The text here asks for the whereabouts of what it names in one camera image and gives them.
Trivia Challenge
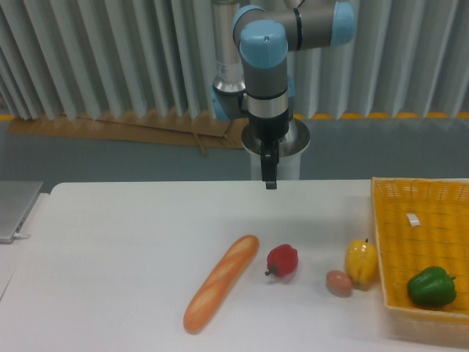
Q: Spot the baguette bread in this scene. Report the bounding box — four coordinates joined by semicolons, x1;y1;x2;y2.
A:
182;235;259;334

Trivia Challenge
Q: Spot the white tag in basket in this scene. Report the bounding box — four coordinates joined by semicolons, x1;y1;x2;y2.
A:
406;213;421;227

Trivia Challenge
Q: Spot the brown egg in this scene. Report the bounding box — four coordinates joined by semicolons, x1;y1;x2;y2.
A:
326;270;352;296

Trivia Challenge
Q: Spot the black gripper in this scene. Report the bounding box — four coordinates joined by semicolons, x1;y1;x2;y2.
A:
248;113;288;190

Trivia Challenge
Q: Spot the yellow woven basket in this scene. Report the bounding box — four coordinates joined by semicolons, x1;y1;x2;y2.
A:
371;177;468;328

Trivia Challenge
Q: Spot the silver laptop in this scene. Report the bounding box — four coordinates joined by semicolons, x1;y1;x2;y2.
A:
1;180;43;244

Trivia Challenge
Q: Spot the green bell pepper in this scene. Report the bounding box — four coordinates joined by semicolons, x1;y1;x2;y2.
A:
407;266;457;307

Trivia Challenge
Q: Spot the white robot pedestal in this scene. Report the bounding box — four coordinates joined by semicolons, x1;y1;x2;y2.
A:
241;118;310;180

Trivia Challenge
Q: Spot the yellow bell pepper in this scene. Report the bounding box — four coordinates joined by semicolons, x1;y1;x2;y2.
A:
344;238;378;287

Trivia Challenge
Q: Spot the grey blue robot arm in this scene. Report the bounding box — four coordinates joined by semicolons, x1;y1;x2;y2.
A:
211;1;357;189

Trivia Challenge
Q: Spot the brown cardboard sheet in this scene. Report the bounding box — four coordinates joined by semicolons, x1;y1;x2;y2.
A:
7;109;247;154

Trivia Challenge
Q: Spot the red bell pepper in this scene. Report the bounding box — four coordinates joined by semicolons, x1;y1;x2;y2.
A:
265;244;299;278

